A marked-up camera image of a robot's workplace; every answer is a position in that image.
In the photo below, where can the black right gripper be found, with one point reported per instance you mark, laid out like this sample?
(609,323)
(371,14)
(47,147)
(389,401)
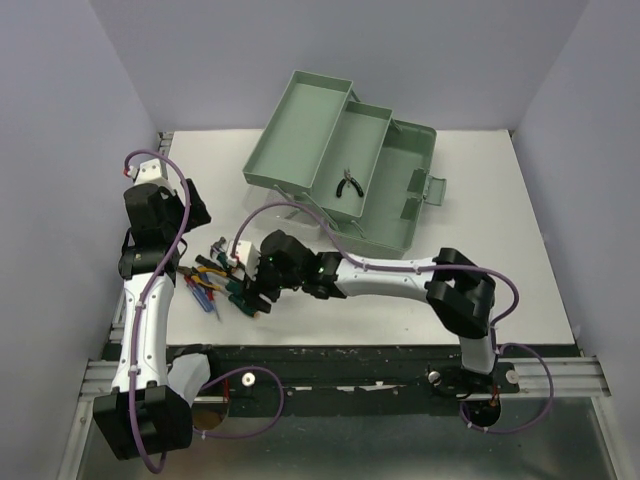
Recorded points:
(254,287)

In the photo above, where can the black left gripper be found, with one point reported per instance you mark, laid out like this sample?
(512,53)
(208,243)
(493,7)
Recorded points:
(198,214)

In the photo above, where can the small black pliers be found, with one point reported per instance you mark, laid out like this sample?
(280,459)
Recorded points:
(348,179)

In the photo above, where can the green plastic tool box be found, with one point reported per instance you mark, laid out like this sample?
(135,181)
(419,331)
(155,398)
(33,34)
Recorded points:
(319,128)

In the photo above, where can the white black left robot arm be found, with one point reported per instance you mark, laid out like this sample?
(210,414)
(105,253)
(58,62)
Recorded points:
(149,406)

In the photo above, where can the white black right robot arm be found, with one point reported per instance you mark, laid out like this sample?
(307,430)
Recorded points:
(460,293)

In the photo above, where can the black T-handle wrench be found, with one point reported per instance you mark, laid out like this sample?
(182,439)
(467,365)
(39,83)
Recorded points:
(215,264)

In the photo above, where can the green handled hammer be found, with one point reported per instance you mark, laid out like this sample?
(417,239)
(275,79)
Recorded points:
(218,247)

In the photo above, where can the yellow handled pliers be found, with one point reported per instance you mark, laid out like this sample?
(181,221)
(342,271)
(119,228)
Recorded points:
(205,277)

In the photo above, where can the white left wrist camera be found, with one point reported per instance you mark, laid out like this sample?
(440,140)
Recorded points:
(150,172)

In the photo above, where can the red handled thin screwdriver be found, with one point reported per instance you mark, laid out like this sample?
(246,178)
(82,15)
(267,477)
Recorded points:
(209,293)

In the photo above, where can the blue handled screwdriver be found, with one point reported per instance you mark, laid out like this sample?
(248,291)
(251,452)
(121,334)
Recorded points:
(199,295)

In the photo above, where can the black mounting base rail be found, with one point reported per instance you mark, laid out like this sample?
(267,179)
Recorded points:
(331,381)

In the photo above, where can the aluminium extrusion frame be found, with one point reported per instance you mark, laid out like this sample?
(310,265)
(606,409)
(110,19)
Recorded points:
(100,370)

